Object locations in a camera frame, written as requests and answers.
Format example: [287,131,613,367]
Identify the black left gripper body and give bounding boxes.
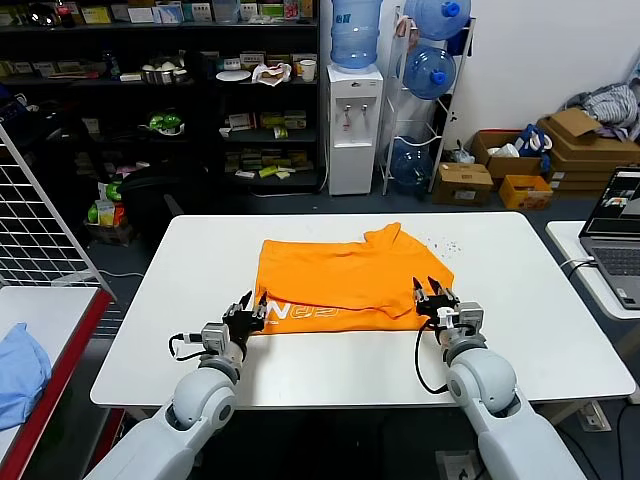
[223,313,266,351]

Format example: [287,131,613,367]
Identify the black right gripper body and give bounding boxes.
[417,295,459,326]

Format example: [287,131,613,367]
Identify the orange t-shirt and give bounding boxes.
[253,222,456,335]

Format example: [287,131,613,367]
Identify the grey clothes pile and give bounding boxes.
[563,79,640,141]

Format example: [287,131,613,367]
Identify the white rounded work table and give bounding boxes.
[89,212,637,411]

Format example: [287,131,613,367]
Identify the closed brown cardboard box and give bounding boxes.
[431,162,495,208]

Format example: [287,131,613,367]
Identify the yellow cardboard box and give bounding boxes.
[498,174,554,211]

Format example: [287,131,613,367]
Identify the white side table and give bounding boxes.
[544,219,640,321]

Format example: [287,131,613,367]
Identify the open brown cardboard box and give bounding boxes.
[469,129,551,181]

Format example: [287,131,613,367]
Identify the black office chair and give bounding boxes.
[118,162,216,241]

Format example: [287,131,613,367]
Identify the black shelf unit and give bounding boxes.
[0,0,322,197]

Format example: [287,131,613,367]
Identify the white floor socket box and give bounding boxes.
[434,449,484,480]

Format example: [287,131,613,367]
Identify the basket of snack packets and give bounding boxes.
[84,180,136,246]

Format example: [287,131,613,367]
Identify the white water dispenser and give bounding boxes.
[326,63,385,197]

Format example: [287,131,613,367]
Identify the blue white bag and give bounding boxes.
[514,123,554,160]

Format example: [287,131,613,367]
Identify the grey open laptop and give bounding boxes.
[578,167,640,311]

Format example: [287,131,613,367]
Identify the white metal jug rack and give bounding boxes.
[380,5,476,197]

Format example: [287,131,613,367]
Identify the red edged white table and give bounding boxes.
[0,285,126,480]

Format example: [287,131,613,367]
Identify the plate of green fruit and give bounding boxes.
[138,112,187,137]

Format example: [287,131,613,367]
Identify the stacked flat cardboard boxes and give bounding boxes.
[537,108,640,194]

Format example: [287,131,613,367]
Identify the light blue cloth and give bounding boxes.
[0,322,54,432]

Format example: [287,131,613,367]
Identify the white red plastic bag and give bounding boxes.
[251,63,294,90]

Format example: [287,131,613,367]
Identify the metal bowl with eggs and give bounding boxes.
[141,57,190,86]

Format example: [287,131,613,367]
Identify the upright blue water jug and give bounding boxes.
[330,0,385,76]

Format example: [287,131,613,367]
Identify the cola bottle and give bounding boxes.
[54,0,80,27]

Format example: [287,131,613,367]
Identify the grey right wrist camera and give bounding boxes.
[438,301,485,332]

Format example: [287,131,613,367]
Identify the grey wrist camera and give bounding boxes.
[182,322,230,359]
[438,301,485,332]

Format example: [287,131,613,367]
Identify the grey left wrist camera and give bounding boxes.
[182,322,230,359]

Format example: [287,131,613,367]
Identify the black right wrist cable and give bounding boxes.
[413,319,451,396]

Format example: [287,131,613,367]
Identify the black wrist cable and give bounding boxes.
[413,319,451,396]
[168,333,206,362]

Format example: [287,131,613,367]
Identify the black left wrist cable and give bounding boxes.
[168,333,206,362]

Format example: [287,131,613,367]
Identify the white laptop cable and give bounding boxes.
[559,256,597,274]

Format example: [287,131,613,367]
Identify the white wire grid panel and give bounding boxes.
[0,122,119,301]

